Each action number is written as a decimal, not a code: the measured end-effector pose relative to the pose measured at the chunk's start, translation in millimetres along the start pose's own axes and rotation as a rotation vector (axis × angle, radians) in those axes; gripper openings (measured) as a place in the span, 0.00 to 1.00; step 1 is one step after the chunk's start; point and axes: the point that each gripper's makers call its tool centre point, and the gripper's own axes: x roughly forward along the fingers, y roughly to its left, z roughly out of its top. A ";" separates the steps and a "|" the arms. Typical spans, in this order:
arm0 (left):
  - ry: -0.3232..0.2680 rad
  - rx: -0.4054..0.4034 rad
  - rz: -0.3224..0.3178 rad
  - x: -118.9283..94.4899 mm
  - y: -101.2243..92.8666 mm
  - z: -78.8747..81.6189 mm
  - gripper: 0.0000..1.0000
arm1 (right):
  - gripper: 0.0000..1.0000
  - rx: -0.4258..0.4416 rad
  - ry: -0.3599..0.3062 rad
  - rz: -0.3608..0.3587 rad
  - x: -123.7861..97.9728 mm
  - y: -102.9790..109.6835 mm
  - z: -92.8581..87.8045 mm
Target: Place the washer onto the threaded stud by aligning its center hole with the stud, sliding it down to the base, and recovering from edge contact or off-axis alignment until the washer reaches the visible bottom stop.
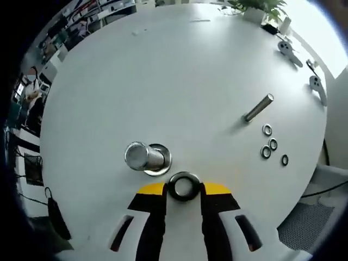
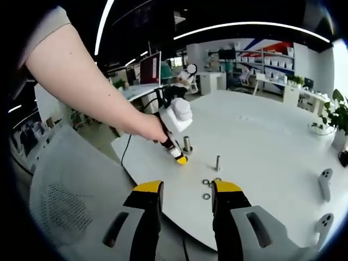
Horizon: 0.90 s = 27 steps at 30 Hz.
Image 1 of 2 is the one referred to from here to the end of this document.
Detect large threaded steel stud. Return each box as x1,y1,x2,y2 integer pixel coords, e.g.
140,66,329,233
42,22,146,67
124,141,167,172

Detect small threaded steel stud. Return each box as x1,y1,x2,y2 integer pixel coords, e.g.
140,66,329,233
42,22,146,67
243,93,275,123

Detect white handheld controller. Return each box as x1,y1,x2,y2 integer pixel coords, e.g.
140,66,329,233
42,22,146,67
309,75,328,107
277,40,303,68

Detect large dark steel washer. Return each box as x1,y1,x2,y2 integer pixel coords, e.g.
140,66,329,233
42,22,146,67
167,171,201,202

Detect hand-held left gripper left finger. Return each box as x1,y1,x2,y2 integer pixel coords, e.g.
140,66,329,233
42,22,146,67
86,182,167,261

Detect black computer mouse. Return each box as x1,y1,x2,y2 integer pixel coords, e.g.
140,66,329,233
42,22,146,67
44,187,72,240

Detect large silver washer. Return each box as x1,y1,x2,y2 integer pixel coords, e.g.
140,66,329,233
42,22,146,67
141,143,172,178

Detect potted green plant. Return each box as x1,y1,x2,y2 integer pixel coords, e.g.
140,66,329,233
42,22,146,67
217,0,289,23

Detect storage shelving unit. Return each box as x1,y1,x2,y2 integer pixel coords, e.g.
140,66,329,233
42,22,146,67
48,0,136,49

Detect grey mesh office chair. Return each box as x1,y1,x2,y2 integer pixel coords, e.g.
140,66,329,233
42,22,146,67
277,163,348,251

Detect white cylinder bottle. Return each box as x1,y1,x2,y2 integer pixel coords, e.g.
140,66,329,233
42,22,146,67
279,16,291,35

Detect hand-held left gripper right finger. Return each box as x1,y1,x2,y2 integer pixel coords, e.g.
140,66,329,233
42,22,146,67
201,181,275,261

